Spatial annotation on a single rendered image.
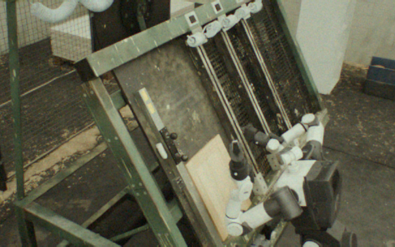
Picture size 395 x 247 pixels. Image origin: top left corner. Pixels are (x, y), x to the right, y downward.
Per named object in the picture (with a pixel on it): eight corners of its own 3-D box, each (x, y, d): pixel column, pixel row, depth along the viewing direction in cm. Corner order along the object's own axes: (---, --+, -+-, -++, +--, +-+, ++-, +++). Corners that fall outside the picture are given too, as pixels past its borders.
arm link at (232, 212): (230, 188, 218) (222, 216, 228) (228, 201, 209) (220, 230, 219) (251, 193, 217) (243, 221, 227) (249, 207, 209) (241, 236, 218)
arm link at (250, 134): (245, 136, 280) (262, 145, 276) (239, 142, 272) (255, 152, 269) (251, 120, 272) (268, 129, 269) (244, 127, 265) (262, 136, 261)
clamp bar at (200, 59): (253, 197, 277) (286, 192, 262) (171, 21, 253) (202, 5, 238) (260, 188, 285) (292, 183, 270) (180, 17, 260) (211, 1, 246)
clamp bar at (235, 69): (271, 172, 300) (303, 166, 286) (198, 9, 276) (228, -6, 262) (277, 164, 308) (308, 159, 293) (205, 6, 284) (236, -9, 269)
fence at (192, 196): (213, 251, 237) (219, 251, 235) (133, 93, 218) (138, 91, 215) (217, 246, 241) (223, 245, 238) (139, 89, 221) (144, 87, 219)
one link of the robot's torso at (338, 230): (359, 244, 232) (352, 216, 227) (353, 260, 222) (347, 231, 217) (309, 240, 248) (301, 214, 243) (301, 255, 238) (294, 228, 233)
